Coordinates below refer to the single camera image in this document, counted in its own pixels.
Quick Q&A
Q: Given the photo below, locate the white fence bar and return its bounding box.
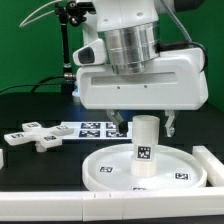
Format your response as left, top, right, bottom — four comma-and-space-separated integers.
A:
0, 187, 224, 221
192, 146, 224, 187
0, 149, 4, 170

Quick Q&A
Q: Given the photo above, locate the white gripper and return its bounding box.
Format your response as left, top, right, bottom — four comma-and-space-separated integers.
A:
73, 39, 208, 137

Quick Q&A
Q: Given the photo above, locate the white cable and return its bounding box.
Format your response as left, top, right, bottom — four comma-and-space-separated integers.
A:
18, 0, 66, 28

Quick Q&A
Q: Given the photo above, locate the black cable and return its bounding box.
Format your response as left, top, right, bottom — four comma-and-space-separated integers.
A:
0, 75, 66, 96

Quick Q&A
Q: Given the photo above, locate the white front fence bar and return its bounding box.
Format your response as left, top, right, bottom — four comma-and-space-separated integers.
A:
0, 187, 224, 221

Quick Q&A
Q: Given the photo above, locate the black camera on mount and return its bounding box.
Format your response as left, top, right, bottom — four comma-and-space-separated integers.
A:
66, 0, 96, 27

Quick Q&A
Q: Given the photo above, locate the white right fence bar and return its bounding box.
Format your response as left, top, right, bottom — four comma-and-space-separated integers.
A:
192, 146, 224, 187

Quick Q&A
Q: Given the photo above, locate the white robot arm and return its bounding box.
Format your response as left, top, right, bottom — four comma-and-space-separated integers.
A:
73, 0, 208, 136

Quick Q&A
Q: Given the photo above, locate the white cross-shaped table base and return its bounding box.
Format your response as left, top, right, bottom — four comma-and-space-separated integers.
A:
4, 122, 74, 152

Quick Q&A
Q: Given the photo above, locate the white marker sheet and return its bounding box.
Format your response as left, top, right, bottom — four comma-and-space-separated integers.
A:
62, 122, 132, 140

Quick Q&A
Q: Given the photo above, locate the white round table top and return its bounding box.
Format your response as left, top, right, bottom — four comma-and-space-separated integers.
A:
82, 144, 207, 191

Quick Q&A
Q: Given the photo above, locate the white left fence bar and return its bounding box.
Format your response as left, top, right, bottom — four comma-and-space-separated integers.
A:
0, 149, 4, 170

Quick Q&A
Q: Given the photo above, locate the black camera stand pole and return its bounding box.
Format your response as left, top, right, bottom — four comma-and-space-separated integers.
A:
55, 3, 76, 95

